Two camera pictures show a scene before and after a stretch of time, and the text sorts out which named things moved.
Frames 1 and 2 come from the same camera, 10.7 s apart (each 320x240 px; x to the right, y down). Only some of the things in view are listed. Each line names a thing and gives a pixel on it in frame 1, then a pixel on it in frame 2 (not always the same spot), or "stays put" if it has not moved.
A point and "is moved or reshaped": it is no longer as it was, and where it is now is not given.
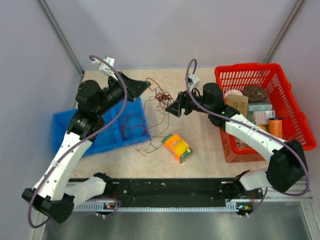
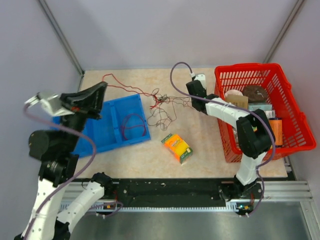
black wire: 156,119 is moved or reshaped
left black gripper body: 114,93 → 85,106
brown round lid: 256,94 stays put
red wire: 161,95 is moved or reshaped
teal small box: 259,106 stays put
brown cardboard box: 239,102 stays put
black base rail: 178,192 stays put
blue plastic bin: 131,126 stays put
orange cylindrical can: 275,126 stays put
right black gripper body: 185,98 → 193,102
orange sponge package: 178,147 stays put
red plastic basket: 279,91 stays put
